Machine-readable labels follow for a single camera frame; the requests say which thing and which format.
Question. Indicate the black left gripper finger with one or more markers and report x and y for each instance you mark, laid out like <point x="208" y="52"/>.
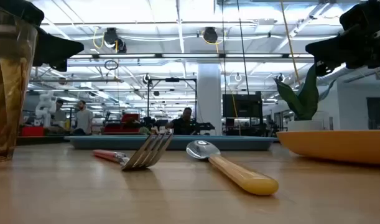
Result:
<point x="54" y="48"/>
<point x="59" y="66"/>

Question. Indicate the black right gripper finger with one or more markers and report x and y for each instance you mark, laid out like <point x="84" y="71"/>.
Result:
<point x="331" y="49"/>
<point x="325" y="69"/>

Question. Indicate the amber translucent plastic cup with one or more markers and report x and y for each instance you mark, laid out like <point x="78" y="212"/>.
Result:
<point x="9" y="87"/>

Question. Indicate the orange plate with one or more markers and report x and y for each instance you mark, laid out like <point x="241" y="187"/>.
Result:
<point x="336" y="146"/>

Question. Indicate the blue plastic tray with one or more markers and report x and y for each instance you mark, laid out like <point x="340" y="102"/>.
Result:
<point x="192" y="142"/>

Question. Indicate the green leafy plant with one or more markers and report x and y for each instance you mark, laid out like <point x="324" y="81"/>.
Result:
<point x="306" y="99"/>

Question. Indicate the white robot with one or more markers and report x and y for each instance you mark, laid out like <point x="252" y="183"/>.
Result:
<point x="44" y="107"/>

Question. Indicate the person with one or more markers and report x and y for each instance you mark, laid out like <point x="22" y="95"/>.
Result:
<point x="183" y="124"/>
<point x="84" y="119"/>
<point x="58" y="113"/>

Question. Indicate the red bin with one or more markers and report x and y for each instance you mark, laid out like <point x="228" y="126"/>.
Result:
<point x="32" y="131"/>

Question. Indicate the red machine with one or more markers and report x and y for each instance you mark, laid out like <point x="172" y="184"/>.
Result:
<point x="124" y="124"/>

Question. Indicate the black monitor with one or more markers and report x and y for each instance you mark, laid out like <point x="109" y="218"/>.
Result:
<point x="242" y="105"/>

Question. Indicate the white pillar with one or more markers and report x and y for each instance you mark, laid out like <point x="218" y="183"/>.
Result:
<point x="210" y="96"/>

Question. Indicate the black rig frame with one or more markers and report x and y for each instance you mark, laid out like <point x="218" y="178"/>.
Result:
<point x="172" y="80"/>

